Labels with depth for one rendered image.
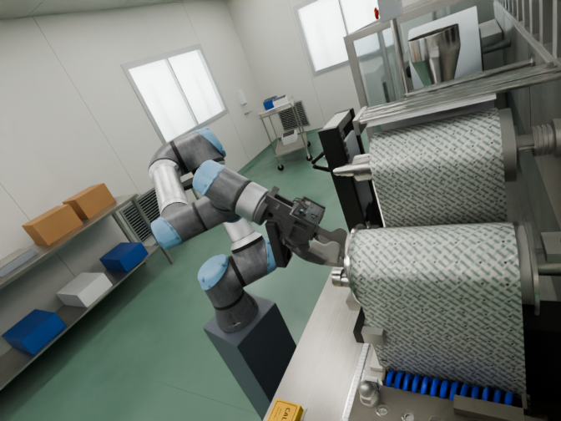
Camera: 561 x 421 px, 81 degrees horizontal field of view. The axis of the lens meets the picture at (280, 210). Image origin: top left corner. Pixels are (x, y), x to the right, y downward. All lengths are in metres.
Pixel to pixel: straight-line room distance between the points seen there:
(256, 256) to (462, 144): 0.67
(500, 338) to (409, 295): 0.14
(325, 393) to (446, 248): 0.51
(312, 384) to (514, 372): 0.46
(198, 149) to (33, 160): 3.11
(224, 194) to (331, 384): 0.55
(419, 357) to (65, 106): 4.13
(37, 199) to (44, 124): 0.78
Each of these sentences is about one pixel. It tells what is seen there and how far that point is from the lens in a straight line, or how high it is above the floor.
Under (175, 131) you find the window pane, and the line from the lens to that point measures 5.18.
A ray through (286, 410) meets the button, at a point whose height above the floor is 0.92.
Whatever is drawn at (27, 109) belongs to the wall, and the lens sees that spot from 4.19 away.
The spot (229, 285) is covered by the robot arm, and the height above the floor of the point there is 1.06.
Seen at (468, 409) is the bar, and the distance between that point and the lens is 0.69.
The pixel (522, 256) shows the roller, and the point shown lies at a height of 1.29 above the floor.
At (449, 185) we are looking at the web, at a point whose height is 1.30.
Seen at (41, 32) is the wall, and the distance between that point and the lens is 4.58.
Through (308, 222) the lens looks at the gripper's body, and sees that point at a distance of 0.61.
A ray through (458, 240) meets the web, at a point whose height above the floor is 1.31.
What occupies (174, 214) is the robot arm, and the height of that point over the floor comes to 1.41.
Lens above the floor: 1.64
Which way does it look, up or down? 25 degrees down
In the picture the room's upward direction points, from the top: 22 degrees counter-clockwise
